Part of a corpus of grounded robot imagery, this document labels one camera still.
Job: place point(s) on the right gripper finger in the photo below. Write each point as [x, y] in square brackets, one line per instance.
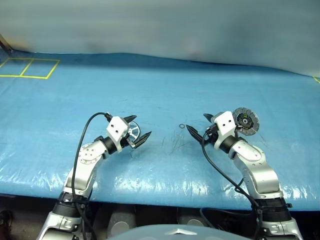
[209, 117]
[196, 133]

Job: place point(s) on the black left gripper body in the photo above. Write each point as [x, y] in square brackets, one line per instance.
[126, 144]

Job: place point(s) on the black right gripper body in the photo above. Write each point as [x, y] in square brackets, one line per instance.
[212, 133]

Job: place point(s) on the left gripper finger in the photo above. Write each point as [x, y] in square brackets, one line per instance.
[130, 118]
[142, 138]

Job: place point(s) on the small silver disc part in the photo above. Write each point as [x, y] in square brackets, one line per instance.
[132, 132]

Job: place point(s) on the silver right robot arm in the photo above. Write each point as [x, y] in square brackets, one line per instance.
[252, 155]

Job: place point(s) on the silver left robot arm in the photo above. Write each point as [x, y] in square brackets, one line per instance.
[85, 155]

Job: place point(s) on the blue plastic table cover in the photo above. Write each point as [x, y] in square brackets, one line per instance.
[150, 87]

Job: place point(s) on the grey rounded cylinder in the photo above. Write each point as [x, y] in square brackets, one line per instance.
[122, 221]
[192, 221]

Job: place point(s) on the grey robot torso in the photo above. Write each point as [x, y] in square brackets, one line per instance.
[150, 233]

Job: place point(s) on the yellow tape grid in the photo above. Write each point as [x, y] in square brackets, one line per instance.
[25, 76]

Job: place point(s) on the short yellow tape strip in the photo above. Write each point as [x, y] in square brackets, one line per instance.
[317, 80]

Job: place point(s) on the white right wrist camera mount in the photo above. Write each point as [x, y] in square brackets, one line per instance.
[225, 123]

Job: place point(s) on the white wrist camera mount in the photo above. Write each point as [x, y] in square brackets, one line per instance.
[225, 123]
[116, 128]

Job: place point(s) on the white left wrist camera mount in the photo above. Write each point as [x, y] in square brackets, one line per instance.
[116, 128]

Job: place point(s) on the metal post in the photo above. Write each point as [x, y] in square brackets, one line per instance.
[5, 43]

